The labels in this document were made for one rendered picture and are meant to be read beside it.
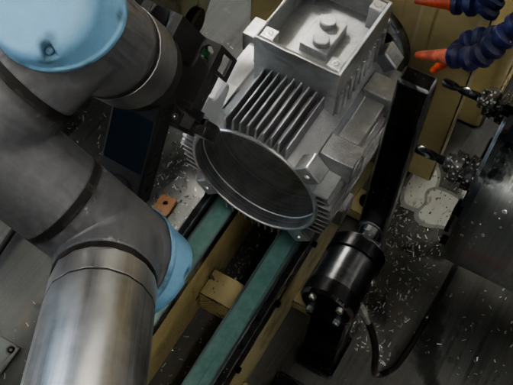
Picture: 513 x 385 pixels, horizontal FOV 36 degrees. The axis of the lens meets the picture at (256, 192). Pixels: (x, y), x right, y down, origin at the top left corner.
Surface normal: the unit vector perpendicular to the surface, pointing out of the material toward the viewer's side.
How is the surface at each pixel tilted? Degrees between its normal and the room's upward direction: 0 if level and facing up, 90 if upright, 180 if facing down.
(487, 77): 90
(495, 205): 58
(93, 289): 23
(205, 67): 30
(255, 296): 0
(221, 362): 0
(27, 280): 0
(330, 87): 90
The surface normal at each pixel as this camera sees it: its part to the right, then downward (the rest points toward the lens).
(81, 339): 0.08, -0.81
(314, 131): 0.47, -0.21
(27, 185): 0.34, 0.32
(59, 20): -0.25, -0.11
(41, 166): 0.58, 0.00
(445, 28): -0.50, 0.73
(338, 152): 0.03, -0.53
